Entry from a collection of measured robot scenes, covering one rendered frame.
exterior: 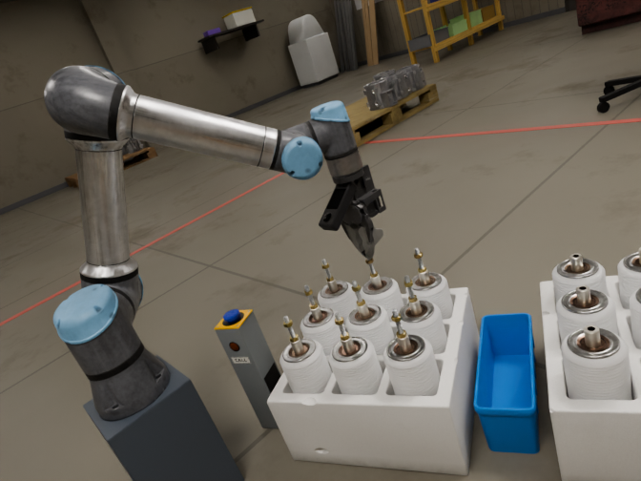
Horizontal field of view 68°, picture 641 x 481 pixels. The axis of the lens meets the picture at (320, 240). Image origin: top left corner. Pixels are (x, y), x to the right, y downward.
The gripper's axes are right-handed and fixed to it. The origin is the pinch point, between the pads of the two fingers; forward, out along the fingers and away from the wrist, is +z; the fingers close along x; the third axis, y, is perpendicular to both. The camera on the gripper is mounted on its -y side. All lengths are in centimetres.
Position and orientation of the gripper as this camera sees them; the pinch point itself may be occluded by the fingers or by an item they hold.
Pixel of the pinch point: (365, 254)
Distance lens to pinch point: 112.4
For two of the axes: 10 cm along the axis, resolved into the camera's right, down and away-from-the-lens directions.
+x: -6.3, -1.0, 7.7
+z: 3.1, 8.7, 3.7
